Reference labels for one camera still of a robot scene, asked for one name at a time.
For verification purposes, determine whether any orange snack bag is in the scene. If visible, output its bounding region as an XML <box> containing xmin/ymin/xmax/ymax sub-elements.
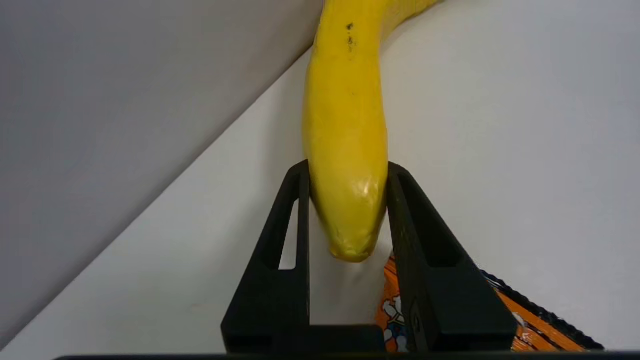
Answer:
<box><xmin>375</xmin><ymin>255</ymin><xmax>605</xmax><ymax>352</ymax></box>

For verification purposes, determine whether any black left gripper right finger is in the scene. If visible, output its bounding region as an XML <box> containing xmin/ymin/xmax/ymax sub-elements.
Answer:
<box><xmin>386</xmin><ymin>161</ymin><xmax>518</xmax><ymax>353</ymax></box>

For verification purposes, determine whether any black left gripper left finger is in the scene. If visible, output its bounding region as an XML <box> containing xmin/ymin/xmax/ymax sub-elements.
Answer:
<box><xmin>221</xmin><ymin>160</ymin><xmax>312</xmax><ymax>353</ymax></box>

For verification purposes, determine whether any yellow banana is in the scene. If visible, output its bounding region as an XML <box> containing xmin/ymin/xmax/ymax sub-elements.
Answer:
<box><xmin>301</xmin><ymin>0</ymin><xmax>446</xmax><ymax>263</ymax></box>

